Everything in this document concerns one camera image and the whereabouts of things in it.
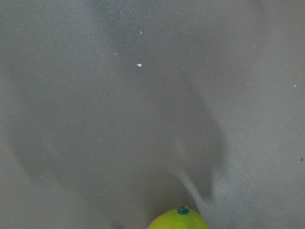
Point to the yellow lemon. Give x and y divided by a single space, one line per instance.
179 218

